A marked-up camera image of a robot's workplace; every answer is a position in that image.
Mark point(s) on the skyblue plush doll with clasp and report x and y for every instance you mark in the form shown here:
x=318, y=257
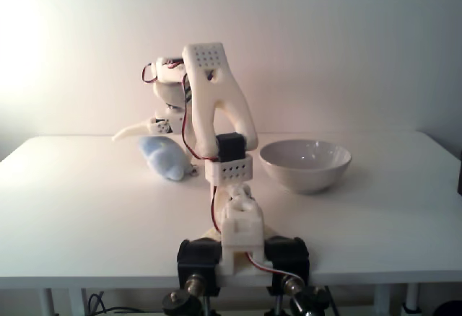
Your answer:
x=162, y=157

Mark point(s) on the white ceramic bowl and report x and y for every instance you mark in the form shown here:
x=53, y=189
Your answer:
x=307, y=171

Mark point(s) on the black table clamp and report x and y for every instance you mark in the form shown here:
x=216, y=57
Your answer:
x=198, y=258
x=288, y=258

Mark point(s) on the white table leg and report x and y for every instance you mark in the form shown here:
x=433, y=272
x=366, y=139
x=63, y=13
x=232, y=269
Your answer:
x=382, y=299
x=74, y=301

